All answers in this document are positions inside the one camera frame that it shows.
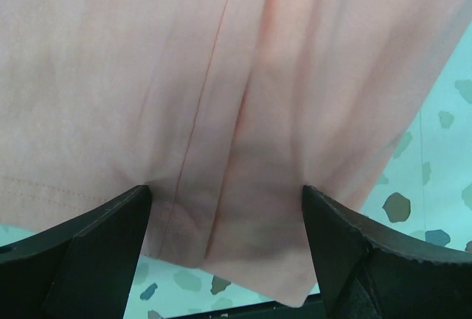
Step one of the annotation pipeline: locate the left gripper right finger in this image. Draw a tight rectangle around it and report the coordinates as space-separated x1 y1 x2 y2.
302 186 471 318

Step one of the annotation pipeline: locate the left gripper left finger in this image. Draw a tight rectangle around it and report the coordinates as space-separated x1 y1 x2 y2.
1 185 152 319

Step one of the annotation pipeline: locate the salmon pink t shirt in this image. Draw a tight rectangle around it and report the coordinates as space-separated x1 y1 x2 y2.
1 0 471 307

